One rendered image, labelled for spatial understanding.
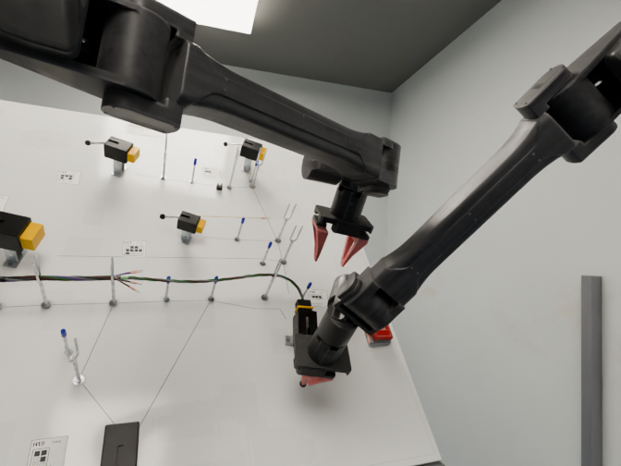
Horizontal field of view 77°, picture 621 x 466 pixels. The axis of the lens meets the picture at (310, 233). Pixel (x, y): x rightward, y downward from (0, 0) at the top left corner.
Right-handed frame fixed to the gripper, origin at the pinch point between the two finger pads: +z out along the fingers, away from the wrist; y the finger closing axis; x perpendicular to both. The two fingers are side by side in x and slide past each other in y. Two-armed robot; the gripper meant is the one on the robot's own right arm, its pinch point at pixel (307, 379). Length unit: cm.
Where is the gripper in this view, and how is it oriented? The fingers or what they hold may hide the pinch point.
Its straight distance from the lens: 78.8
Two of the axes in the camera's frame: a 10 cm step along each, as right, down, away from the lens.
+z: -3.1, 7.6, 5.7
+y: -9.5, -2.0, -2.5
